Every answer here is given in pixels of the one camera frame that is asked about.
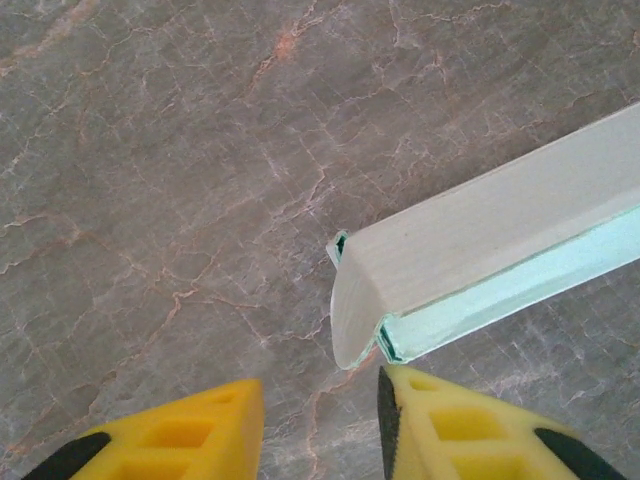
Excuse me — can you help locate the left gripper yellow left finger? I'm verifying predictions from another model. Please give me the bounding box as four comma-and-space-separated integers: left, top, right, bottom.
22, 378, 266, 480

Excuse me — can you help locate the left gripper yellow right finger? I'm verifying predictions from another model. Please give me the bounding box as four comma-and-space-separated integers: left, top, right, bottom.
377, 364, 629, 480

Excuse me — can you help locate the mint green paper box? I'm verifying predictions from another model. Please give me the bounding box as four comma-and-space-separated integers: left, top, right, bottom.
327, 99, 640, 371

